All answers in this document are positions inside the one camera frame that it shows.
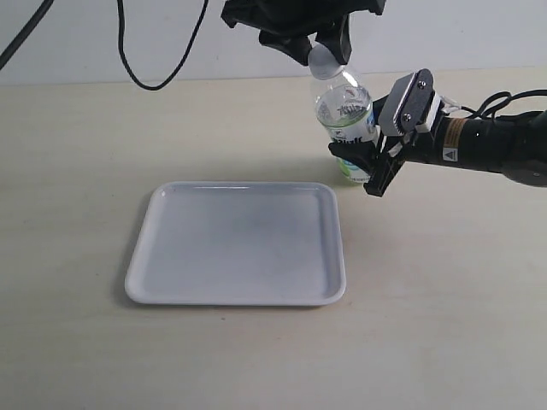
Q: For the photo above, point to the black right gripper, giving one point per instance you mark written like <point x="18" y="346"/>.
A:
<point x="383" y="165"/>

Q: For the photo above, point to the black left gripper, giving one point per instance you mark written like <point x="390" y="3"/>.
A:
<point x="300" y="16"/>

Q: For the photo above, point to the white bottle cap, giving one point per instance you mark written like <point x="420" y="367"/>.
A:
<point x="323" y="64"/>

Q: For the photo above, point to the clear plastic water bottle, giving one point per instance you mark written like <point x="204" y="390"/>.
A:
<point x="343" y="105"/>

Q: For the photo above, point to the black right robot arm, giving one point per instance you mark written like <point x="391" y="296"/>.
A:
<point x="511" y="145"/>

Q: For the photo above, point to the white plastic tray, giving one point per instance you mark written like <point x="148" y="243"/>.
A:
<point x="238" y="244"/>

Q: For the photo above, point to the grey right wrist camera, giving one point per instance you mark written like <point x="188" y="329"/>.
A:
<point x="409" y="105"/>

